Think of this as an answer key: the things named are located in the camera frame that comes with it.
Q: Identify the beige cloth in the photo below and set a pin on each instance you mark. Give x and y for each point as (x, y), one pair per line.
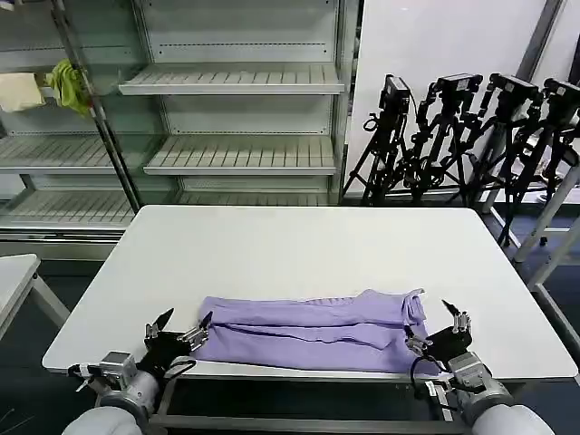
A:
(18, 93)

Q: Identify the small white side table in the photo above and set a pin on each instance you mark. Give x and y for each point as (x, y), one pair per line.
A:
(16, 281)

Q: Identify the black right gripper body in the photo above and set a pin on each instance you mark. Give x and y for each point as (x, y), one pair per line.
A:
(451, 344)

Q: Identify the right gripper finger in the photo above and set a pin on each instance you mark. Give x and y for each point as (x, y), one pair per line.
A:
(418, 345)
(462, 322)

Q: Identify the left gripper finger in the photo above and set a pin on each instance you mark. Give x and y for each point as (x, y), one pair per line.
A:
(195, 336)
(158, 324)

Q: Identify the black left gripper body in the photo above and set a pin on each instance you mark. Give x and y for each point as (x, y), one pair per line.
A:
(163, 351)

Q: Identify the large white table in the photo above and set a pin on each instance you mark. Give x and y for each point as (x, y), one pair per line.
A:
(281, 249)

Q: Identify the green cloth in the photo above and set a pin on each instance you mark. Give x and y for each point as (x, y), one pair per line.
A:
(68, 86)

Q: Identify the purple t-shirt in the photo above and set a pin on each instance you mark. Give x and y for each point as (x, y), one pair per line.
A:
(308, 331)

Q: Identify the black metal rack pole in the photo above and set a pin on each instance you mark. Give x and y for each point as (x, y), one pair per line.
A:
(97, 113)

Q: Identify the silver aluminium frame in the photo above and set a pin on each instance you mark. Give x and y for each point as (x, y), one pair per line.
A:
(550, 217)

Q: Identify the grey metal shelf unit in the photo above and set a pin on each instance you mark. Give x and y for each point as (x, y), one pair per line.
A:
(244, 81)
(54, 154)

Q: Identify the black camera tripod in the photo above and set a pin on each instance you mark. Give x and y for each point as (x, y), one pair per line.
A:
(455, 86)
(562, 90)
(393, 93)
(514, 88)

